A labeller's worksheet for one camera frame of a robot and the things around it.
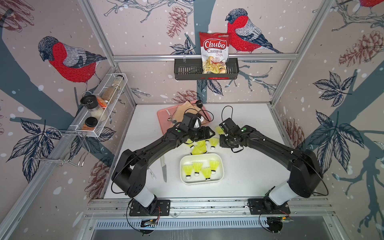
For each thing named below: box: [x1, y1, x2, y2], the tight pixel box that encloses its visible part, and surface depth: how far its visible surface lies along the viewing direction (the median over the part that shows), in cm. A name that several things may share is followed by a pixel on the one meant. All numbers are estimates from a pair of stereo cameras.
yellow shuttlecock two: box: [209, 160, 220, 175], surface depth 85 cm
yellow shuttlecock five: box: [190, 140, 208, 155], surface depth 92 cm
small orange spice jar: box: [81, 116, 99, 131], surface depth 62 cm
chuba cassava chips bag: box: [199, 32, 231, 74], surface depth 85 cm
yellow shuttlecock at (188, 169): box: [182, 164, 194, 180], surface depth 84 cm
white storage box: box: [179, 153, 225, 185], surface depth 85 cm
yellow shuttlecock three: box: [201, 166, 212, 181], surface depth 85 cm
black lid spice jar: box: [80, 94, 108, 122], surface depth 67 cm
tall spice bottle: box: [101, 75, 125, 104], surface depth 80 cm
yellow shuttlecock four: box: [192, 162, 203, 177], surface depth 86 cm
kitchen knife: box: [160, 155, 167, 183], surface depth 89 cm
